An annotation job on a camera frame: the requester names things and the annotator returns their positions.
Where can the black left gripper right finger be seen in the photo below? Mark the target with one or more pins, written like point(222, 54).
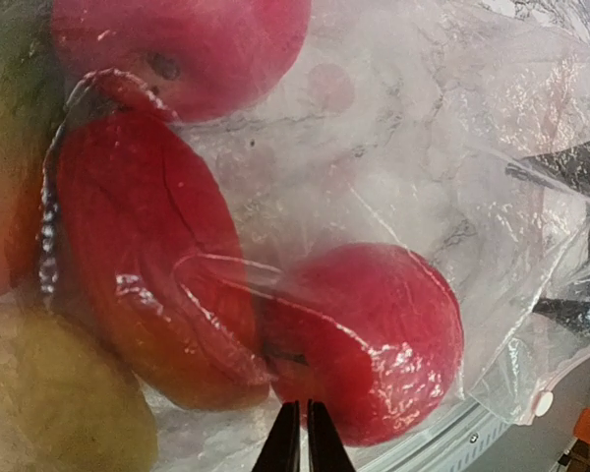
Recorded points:
point(326, 450)

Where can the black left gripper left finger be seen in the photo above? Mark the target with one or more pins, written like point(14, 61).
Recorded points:
point(281, 450)

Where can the red fake pepper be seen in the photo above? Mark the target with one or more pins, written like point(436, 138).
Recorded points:
point(372, 331)

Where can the pale yellow fake fruit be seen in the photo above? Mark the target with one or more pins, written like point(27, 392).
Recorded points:
point(66, 404)

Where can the orange red fake fruit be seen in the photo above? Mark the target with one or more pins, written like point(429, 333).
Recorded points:
point(155, 249)

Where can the clear zip top bag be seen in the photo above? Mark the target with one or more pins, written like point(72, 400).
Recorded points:
point(443, 127)

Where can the pink fake fruit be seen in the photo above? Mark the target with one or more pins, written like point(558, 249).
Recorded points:
point(202, 59)

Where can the green orange fake mango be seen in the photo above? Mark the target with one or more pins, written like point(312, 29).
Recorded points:
point(31, 107)

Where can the white bag slider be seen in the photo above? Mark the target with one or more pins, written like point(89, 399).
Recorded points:
point(542, 403)

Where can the front aluminium rail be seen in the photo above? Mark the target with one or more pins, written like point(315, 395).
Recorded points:
point(470, 438)

